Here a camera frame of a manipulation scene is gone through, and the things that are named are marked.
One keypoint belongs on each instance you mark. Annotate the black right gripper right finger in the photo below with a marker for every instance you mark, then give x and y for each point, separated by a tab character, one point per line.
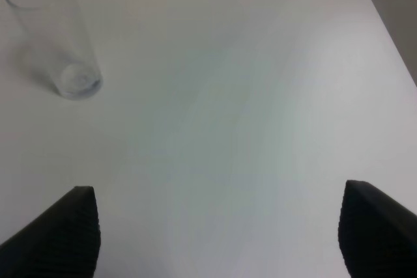
376	234

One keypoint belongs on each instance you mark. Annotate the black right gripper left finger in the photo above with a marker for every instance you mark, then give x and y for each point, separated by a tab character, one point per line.
63	241

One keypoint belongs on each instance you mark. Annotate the tall clear drinking glass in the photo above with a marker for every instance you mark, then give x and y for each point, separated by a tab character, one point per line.
58	36

